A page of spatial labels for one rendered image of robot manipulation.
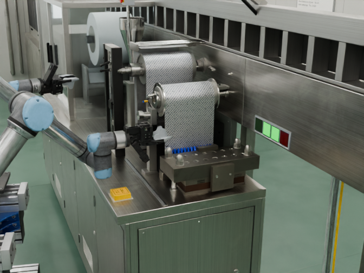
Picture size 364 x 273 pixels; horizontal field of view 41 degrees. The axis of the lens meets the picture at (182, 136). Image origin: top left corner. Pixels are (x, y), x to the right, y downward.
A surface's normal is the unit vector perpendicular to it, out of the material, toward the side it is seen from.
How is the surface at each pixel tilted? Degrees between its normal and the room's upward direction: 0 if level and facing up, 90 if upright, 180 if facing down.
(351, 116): 90
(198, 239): 90
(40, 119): 85
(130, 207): 0
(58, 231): 0
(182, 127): 90
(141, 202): 0
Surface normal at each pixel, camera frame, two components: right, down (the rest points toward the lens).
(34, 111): 0.69, 0.15
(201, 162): 0.01, -0.95
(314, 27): -0.92, 0.12
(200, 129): 0.39, 0.30
